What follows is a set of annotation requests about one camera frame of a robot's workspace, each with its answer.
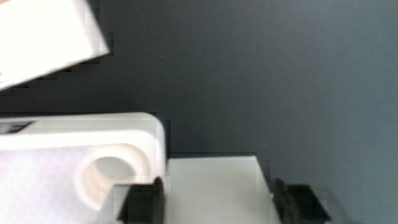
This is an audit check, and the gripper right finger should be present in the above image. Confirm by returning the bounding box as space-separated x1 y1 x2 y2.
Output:
271 179 332 224

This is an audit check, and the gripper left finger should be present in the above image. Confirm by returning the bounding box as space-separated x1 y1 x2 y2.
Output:
117 177 165 224

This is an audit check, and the white desk leg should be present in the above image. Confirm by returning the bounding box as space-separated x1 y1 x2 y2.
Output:
165 156 280 224
0 0 110 91

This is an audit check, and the white desk top tray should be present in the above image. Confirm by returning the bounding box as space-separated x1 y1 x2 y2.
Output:
0 112 165 224

